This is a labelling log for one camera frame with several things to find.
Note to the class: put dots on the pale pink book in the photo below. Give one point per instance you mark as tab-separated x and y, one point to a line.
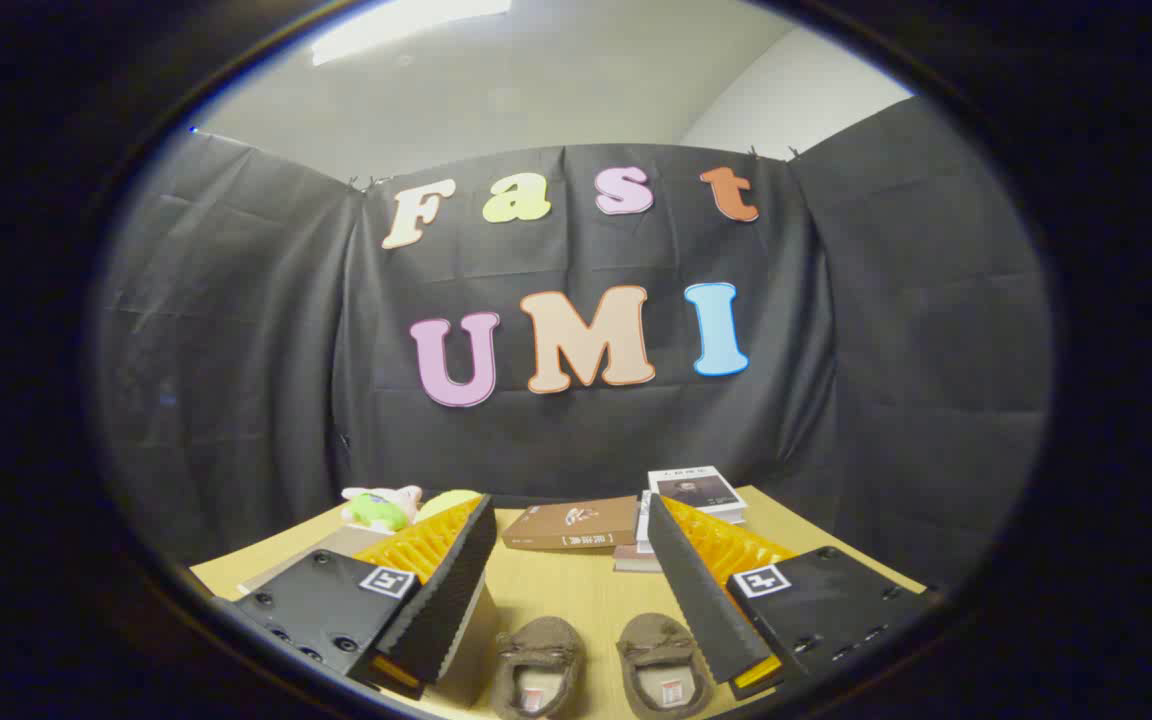
636	560

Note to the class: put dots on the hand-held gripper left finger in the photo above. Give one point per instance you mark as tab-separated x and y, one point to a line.
456	590

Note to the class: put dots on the black backdrop cloth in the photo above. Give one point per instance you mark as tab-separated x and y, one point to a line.
236	350

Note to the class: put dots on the brown fuzzy shoe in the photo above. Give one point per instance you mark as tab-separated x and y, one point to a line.
661	640
536	640

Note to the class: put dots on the pink and green plush toy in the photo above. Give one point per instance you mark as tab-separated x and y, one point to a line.
376	510

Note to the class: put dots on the yellow plush toy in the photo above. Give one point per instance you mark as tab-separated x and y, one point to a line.
446	502

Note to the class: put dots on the beige fabric storage box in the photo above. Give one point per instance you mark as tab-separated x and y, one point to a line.
471	650

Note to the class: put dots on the white book with portrait cover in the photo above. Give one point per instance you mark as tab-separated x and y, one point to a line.
696	490

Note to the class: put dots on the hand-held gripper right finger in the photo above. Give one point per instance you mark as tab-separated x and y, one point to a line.
701	600

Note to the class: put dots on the brown hardcover book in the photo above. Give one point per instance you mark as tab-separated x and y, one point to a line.
566	522

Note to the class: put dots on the plain white book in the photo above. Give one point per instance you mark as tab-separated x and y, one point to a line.
642	525

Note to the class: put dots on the ceiling light panel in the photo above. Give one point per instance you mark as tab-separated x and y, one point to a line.
406	25

